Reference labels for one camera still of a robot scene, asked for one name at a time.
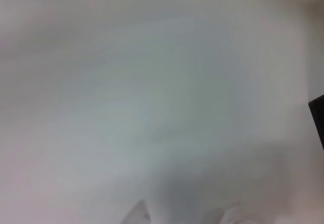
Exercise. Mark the black mesh pen holder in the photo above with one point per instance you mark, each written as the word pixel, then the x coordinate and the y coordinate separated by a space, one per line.
pixel 318 117

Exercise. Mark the white paper ball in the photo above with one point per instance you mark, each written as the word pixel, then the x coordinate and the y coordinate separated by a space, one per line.
pixel 230 216

